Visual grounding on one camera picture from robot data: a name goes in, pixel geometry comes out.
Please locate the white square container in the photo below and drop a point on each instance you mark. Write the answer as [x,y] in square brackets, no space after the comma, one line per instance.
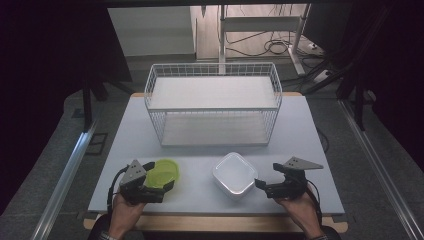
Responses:
[235,175]

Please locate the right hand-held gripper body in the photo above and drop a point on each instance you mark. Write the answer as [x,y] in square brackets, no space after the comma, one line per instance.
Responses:
[290,188]

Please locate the person's left hand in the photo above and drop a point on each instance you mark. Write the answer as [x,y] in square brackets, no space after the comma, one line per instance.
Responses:
[123,213]

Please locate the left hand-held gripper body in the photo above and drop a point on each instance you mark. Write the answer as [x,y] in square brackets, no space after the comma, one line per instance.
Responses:
[133,180]

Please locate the white power strip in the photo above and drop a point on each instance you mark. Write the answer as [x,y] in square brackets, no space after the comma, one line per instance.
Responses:
[322,76]

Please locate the dark floor outlet cover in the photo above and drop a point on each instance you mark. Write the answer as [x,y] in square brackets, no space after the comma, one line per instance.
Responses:
[96,143]

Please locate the green translucent bowl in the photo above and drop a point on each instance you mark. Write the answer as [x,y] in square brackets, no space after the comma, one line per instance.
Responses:
[163,173]

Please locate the metal rail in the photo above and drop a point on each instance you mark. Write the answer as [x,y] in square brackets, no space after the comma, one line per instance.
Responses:
[63,183]
[380,173]

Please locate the white desk frame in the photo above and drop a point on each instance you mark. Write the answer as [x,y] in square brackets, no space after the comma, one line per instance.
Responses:
[260,24]

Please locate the black stand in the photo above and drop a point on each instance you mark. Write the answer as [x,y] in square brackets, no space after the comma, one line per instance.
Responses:
[87,106]
[359,106]

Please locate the person's right hand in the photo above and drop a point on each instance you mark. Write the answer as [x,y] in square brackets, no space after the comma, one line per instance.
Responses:
[301,211]

